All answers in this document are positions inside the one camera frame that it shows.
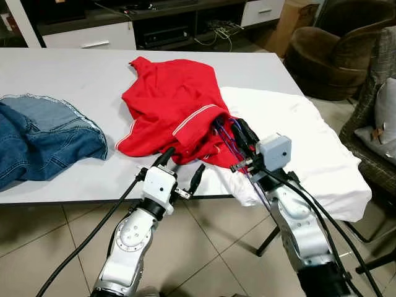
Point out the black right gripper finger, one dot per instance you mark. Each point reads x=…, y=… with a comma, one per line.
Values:
x=250, y=135
x=244, y=141

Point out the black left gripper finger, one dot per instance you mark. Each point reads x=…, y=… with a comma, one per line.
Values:
x=166, y=158
x=197, y=178

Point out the red polo shirt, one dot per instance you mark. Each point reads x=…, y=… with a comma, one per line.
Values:
x=167, y=99

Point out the blue denim jeans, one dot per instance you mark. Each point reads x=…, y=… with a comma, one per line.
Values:
x=43, y=148

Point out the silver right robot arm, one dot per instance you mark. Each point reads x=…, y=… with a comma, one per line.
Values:
x=294, y=216

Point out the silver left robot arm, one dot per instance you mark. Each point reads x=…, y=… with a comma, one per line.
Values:
x=133, y=238

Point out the white cotton shirt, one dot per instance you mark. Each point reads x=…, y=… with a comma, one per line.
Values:
x=309, y=142

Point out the black table leg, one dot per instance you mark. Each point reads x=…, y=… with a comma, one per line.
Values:
x=267, y=241

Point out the grey left robot foot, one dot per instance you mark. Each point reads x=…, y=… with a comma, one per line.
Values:
x=147, y=292

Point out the brown armchair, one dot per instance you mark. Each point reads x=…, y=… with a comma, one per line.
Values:
x=334, y=62

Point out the black media player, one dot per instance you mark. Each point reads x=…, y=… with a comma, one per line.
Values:
x=166, y=37

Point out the tall brown cardboard box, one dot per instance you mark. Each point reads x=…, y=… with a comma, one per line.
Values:
x=294, y=21

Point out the small white drawer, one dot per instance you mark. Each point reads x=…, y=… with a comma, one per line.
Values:
x=263, y=11

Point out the light grey cushion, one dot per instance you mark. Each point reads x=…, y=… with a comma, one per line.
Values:
x=387, y=111

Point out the black tv cabinet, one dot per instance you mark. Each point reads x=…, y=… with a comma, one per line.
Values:
x=154, y=11

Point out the grey wicker chair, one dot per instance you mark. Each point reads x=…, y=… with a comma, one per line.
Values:
x=387, y=55

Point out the white glass door cabinet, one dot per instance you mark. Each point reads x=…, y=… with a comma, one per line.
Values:
x=31, y=21

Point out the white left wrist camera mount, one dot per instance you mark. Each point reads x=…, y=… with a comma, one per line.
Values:
x=158, y=184

